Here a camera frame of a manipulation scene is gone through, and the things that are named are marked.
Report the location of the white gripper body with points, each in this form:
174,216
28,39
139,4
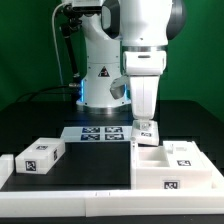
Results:
144,70

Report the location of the white cabinet door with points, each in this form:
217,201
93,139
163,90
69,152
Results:
182,154
150,137

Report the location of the white cabinet body box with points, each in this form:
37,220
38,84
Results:
149,169

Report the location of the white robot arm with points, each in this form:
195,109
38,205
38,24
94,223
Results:
126,43

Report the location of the white cabinet top block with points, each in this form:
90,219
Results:
40,156

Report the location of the white fiducial marker sheet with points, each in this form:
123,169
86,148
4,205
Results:
96,134

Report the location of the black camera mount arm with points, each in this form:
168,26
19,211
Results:
73,25

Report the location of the white L-shaped obstacle wall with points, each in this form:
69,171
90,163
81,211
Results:
116,202

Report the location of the white wall piece left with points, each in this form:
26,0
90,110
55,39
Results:
6,168

